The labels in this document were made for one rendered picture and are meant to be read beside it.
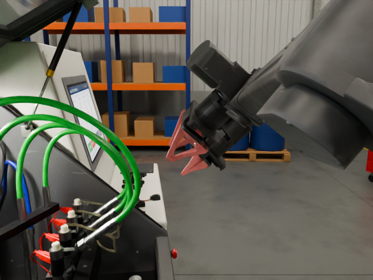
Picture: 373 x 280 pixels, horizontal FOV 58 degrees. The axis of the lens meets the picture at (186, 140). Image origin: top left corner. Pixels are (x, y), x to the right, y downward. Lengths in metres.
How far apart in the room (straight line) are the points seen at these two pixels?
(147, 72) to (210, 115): 5.41
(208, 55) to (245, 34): 6.73
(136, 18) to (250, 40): 2.50
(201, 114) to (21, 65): 0.63
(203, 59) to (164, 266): 0.61
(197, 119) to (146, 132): 5.55
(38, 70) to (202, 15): 6.32
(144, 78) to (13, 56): 4.99
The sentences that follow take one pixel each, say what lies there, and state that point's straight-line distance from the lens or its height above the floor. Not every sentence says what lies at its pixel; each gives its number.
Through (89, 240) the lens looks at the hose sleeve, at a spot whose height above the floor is 1.12.
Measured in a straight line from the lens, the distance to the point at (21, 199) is 0.94.
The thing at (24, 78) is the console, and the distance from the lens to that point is 1.08.
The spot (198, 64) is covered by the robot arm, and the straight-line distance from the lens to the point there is 0.53.
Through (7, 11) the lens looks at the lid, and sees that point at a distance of 0.87.
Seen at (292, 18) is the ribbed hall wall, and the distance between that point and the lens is 7.54.
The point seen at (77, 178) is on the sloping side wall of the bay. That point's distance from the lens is 1.05.
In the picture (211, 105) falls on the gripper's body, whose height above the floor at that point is 1.41.
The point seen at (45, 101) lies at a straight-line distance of 0.69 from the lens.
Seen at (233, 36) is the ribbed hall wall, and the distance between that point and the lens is 7.22.
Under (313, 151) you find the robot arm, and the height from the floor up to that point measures 1.44.
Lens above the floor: 1.48
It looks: 12 degrees down
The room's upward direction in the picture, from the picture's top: straight up
